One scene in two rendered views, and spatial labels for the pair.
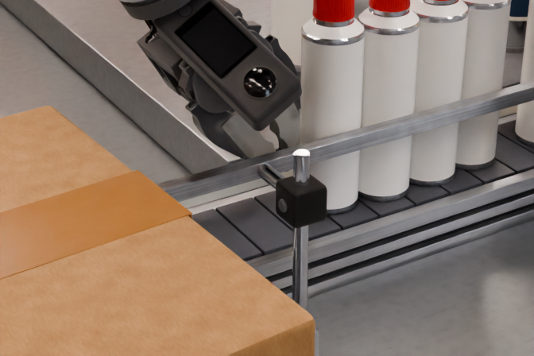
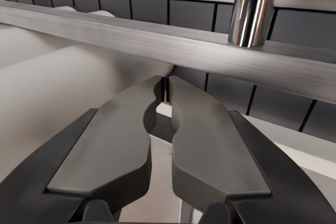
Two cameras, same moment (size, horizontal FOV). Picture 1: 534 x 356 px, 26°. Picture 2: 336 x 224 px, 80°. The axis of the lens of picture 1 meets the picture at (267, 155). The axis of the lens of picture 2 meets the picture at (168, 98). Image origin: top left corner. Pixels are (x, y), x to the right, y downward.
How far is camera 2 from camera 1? 85 cm
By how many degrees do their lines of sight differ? 20
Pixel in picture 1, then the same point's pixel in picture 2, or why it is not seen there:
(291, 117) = (116, 107)
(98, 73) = not seen: outside the picture
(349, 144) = (83, 16)
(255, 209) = (216, 86)
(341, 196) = not seen: hidden behind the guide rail
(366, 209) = (134, 13)
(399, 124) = (19, 9)
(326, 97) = (41, 89)
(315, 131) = (107, 77)
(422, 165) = not seen: hidden behind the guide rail
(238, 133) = (226, 148)
